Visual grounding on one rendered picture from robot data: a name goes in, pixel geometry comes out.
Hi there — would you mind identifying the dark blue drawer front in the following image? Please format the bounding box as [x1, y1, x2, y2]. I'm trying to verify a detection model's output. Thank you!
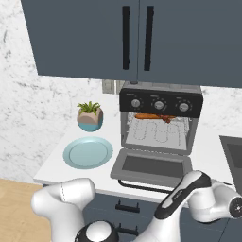
[82, 192, 190, 242]

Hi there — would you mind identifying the orange kebab skewer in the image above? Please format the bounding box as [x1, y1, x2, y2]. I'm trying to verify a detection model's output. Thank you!
[134, 112, 178, 124]

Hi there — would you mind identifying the black drawer handle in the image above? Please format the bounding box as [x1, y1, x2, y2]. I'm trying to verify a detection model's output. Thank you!
[115, 222, 140, 236]
[114, 199, 141, 214]

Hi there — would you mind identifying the black cupboard door handle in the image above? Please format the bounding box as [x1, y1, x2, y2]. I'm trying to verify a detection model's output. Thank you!
[121, 5, 131, 71]
[143, 5, 155, 72]

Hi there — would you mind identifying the silver toaster oven knob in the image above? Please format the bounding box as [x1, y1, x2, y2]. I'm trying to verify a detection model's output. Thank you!
[130, 98, 142, 109]
[153, 99, 165, 111]
[178, 101, 190, 112]

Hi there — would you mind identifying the grey black toaster oven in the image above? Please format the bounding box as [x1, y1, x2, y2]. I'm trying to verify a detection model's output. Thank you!
[118, 80, 204, 156]

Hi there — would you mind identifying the potted green succulent plant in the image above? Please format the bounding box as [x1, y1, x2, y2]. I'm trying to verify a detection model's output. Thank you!
[76, 100, 105, 133]

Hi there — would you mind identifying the black toaster oven door handle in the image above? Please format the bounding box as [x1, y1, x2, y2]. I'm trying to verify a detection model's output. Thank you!
[117, 178, 174, 195]

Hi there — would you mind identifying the light blue plate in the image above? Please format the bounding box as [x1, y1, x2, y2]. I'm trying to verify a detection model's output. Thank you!
[62, 135, 114, 170]

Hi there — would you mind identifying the grey wall socket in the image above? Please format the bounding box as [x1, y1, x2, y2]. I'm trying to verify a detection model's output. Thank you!
[101, 78, 126, 95]

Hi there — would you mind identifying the grey toaster oven door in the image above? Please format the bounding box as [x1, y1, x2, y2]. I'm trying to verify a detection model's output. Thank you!
[110, 147, 194, 188]

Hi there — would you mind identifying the dark blue cupboard door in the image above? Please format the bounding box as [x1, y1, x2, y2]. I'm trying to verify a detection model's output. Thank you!
[137, 0, 242, 89]
[20, 0, 141, 81]

